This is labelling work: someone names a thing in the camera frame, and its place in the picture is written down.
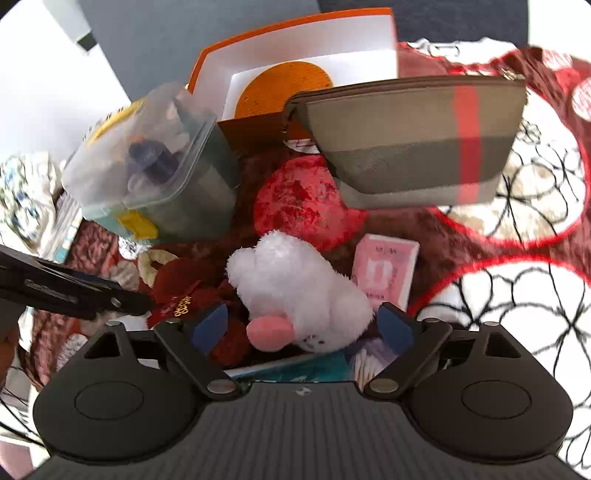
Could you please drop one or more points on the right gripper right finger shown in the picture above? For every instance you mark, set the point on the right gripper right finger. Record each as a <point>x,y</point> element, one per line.
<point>415,343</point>

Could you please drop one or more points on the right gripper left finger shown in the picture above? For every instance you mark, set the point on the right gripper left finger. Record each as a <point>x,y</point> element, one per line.
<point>189,343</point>

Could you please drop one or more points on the dark red plush toy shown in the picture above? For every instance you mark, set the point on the dark red plush toy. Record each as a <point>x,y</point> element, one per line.
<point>187,289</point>

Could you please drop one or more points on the pink small card box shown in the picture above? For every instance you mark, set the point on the pink small card box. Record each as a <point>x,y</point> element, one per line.
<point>383,268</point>

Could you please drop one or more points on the white plush bunny toy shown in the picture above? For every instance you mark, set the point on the white plush bunny toy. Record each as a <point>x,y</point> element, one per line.
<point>294,296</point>

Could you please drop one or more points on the orange honeycomb silicone pad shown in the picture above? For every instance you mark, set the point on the orange honeycomb silicone pad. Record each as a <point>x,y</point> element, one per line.
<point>270,90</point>

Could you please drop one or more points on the cotton swabs pack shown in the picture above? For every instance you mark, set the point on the cotton swabs pack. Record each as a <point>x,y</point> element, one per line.
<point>373,357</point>

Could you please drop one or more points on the striped white bedsheet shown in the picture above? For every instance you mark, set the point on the striped white bedsheet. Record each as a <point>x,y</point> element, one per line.
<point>37,216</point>

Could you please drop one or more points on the beige hair scrunchie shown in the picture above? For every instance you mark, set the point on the beige hair scrunchie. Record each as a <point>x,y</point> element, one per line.
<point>149,260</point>

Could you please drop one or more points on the clear teal storage box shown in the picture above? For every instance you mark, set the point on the clear teal storage box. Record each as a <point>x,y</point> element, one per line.
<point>157,171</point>

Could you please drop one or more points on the olive striped zipper pouch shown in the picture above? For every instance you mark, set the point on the olive striped zipper pouch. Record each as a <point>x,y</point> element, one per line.
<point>423,141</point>

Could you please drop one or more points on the blue grey sofa cushion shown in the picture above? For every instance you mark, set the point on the blue grey sofa cushion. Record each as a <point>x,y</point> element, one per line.
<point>148,43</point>

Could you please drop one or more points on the orange white cardboard box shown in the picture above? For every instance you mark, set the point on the orange white cardboard box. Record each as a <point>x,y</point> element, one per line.
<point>352,46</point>

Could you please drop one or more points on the dark blue sofa cushion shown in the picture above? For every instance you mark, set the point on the dark blue sofa cushion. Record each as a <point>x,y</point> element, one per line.
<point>445,21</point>

